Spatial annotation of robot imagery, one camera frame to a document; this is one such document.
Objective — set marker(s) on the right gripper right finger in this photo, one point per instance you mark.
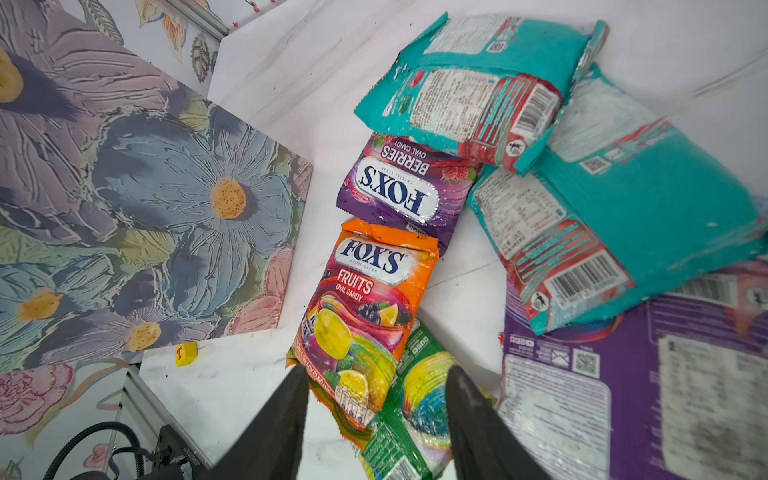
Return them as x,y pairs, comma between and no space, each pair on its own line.
482,445

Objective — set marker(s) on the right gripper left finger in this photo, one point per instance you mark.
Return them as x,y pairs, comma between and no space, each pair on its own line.
271,446

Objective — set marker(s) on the orange Fox's fruits candy bag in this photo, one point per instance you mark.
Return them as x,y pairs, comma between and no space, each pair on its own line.
354,331

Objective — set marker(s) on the purple snack packet back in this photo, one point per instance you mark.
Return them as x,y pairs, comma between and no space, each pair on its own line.
673,388

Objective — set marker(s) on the floral paper gift bag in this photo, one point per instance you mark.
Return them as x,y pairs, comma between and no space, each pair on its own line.
135,213

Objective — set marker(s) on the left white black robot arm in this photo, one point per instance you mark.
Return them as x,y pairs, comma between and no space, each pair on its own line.
171,458

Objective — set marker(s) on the green Fox's candy bag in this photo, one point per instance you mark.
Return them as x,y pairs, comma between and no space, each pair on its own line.
409,438

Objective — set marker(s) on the purple Fox's berries candy bag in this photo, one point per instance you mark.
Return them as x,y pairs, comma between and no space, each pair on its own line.
404,185

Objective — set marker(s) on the small yellow cube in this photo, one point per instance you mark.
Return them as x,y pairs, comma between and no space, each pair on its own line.
185,354

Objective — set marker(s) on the lower teal snack packet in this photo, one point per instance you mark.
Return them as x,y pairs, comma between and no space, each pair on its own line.
620,207

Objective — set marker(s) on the teal snack packet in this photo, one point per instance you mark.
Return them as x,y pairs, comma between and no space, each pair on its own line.
486,88
620,207

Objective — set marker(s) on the upper teal snack packet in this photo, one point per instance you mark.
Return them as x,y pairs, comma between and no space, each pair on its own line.
486,88

